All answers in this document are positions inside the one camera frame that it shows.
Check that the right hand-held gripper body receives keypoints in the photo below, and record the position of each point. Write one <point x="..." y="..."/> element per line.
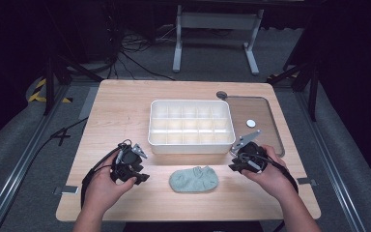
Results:
<point x="252" y="156"/>

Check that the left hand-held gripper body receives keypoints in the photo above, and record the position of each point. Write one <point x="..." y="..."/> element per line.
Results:
<point x="127" y="161"/>

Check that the grey-green ankle sock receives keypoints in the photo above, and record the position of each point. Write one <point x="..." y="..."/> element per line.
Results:
<point x="193" y="180"/>

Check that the white divided storage box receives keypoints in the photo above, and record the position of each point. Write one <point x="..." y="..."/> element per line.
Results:
<point x="191" y="146"/>

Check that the person's right hand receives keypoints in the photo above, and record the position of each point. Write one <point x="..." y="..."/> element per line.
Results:
<point x="275" y="180"/>

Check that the person's left hand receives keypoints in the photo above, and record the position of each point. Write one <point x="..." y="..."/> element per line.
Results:
<point x="101" y="190"/>

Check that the white round disc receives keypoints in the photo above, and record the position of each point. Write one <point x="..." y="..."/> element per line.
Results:
<point x="251" y="123"/>

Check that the clear plastic box lid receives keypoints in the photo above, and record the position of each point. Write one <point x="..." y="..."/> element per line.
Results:
<point x="254" y="109"/>

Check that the silver table clamp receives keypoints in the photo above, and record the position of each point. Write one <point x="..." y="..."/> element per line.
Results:
<point x="306" y="181"/>
<point x="67" y="190"/>

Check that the grey round table grommet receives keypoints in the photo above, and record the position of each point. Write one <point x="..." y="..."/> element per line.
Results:
<point x="221" y="94"/>

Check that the flat grey floor plate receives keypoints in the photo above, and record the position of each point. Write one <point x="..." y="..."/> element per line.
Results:
<point x="89" y="103"/>

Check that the black metal stand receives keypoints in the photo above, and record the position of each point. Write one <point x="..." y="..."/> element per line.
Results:
<point x="49" y="87"/>
<point x="313" y="96"/>

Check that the yellow and black floor tape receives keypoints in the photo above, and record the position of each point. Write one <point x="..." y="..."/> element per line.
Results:
<point x="37" y="96"/>

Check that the aluminium floor rail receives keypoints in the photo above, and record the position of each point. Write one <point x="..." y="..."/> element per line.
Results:
<point x="19" y="167"/>
<point x="331" y="167"/>

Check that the grey metal desk frame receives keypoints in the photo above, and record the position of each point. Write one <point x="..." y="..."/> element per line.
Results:
<point x="217" y="20"/>

